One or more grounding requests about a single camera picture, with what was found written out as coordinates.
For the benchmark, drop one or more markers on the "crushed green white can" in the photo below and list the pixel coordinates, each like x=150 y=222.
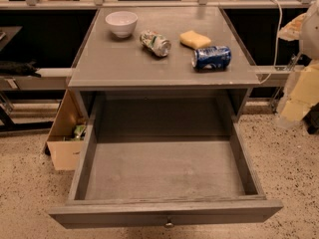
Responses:
x=155 y=42

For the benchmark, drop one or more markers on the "blue pepsi can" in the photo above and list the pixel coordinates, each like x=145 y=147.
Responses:
x=212 y=58

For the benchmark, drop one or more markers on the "black cloth on shelf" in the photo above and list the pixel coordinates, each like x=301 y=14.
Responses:
x=11 y=68

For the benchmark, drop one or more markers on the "cardboard box on floor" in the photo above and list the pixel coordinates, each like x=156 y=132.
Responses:
x=64 y=150

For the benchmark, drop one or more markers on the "yellow sponge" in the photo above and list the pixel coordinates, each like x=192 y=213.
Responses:
x=194 y=40

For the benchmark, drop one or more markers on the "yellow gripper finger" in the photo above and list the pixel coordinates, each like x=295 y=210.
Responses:
x=301 y=93
x=291 y=31

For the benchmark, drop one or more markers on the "grey wooden cabinet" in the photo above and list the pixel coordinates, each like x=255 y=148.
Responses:
x=175 y=52

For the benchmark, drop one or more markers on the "round metal drawer knob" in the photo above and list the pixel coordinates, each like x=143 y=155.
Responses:
x=169 y=224

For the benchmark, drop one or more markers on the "green items in box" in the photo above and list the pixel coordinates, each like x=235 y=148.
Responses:
x=78 y=133

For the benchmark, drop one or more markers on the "open grey top drawer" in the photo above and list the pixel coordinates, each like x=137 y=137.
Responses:
x=145 y=161

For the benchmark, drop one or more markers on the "white ceramic bowl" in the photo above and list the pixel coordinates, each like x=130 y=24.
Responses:
x=122 y=23

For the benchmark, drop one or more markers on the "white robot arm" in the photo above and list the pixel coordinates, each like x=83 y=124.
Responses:
x=309 y=34

